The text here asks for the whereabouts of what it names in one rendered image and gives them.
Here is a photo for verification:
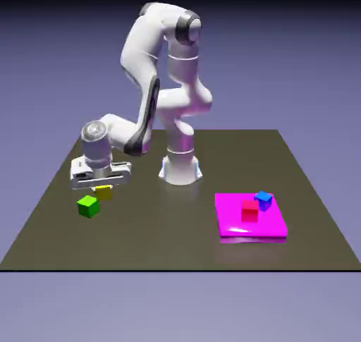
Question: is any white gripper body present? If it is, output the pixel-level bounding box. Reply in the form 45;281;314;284
70;155;133;191

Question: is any small yellow cube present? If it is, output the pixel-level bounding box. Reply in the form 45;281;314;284
94;185;114;202

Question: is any small green cube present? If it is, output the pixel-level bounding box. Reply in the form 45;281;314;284
76;195;100;219

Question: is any small red cube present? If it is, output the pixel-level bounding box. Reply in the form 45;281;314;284
240;200;259;224

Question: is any small blue cube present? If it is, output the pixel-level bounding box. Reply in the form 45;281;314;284
253;190;274;212

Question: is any large magenta box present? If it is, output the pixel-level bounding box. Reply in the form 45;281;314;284
214;193;288;239

